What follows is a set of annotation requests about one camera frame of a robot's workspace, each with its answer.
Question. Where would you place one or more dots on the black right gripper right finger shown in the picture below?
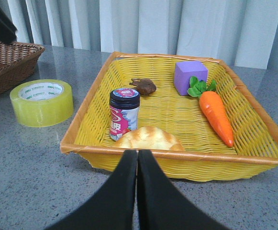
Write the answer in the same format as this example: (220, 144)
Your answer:
(161, 206)

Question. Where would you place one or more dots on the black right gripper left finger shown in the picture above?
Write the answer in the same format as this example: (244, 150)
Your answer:
(111, 207)

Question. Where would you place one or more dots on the yellow tape roll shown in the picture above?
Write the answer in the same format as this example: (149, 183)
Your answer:
(42, 103)

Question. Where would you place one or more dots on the brown wicker basket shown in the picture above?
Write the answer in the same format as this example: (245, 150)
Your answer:
(17, 62)

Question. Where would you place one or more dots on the toy bread loaf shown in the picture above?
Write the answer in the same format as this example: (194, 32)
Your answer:
(149, 137)

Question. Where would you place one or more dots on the yellow wicker basket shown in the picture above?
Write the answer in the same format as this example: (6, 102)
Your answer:
(205, 156)

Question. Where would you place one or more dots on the pink labelled black-lid bottle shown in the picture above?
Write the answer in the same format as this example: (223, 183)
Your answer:
(124, 108)

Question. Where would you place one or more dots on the orange toy carrot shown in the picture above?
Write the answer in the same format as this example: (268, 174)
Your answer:
(212, 107)

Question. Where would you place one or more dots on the brown toy animal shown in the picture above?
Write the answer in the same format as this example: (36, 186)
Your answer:
(143, 85)

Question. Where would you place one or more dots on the purple foam cube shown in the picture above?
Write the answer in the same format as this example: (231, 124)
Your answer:
(184, 71)

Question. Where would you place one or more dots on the white pleated curtain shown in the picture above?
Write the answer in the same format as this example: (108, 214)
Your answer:
(243, 33)

